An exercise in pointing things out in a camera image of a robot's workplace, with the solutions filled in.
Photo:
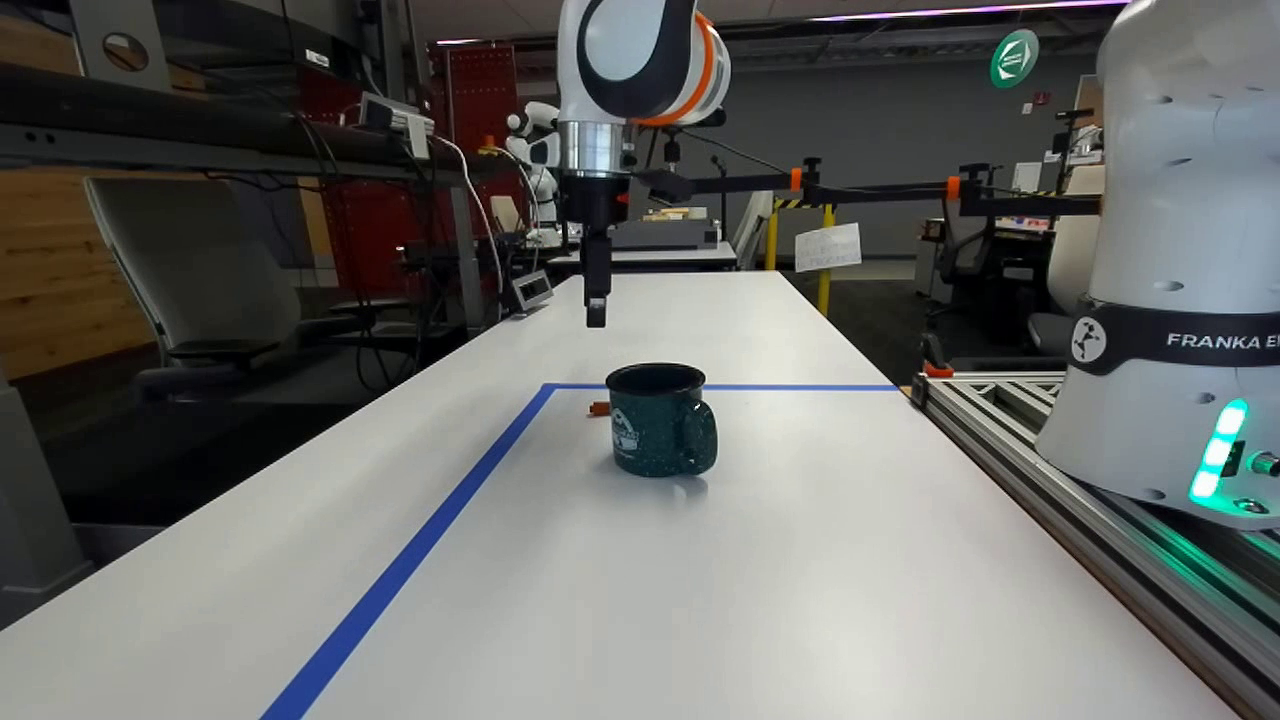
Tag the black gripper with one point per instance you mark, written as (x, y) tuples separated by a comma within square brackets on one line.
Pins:
[(599, 213)]

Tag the orange marker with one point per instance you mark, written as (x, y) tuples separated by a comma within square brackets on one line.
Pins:
[(603, 409)]

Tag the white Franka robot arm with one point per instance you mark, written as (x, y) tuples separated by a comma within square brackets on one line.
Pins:
[(1172, 201)]

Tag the small grey display box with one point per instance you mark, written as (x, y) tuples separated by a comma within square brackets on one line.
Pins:
[(533, 291)]

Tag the grey far table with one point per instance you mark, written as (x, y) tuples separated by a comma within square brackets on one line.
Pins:
[(672, 258)]

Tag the small white background robot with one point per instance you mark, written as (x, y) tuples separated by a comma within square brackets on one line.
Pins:
[(537, 174)]

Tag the dark green mug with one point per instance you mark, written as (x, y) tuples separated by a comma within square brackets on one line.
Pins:
[(663, 424)]

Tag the white paper sign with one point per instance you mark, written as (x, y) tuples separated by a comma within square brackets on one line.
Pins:
[(828, 249)]

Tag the red cabinet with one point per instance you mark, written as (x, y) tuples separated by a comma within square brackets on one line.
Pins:
[(475, 93)]

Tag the white power box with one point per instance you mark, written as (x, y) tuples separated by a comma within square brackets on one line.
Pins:
[(397, 123)]

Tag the blue tape line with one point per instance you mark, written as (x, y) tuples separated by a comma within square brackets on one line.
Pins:
[(443, 523)]

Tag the black boom with orange clamps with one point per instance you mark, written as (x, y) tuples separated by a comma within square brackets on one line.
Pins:
[(883, 193)]

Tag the orange clamp knob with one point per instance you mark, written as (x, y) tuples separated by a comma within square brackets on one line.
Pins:
[(935, 370)]

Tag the grey chair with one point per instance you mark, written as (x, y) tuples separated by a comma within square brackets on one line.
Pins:
[(200, 264)]

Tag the dark metal shelf beam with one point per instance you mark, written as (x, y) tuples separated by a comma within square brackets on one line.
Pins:
[(163, 133)]

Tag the white background machine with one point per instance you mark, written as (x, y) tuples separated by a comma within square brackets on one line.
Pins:
[(1072, 264)]

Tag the round green sign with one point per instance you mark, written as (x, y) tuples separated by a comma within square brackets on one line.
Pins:
[(1015, 58)]

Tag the wooden panel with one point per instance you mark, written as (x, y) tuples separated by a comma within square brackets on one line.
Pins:
[(52, 282)]

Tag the grey bin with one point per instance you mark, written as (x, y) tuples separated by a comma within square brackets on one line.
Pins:
[(32, 506)]

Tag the short yellow post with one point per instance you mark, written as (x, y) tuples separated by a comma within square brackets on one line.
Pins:
[(769, 242)]

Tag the tall yellow post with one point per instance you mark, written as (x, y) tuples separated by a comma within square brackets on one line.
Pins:
[(824, 285)]

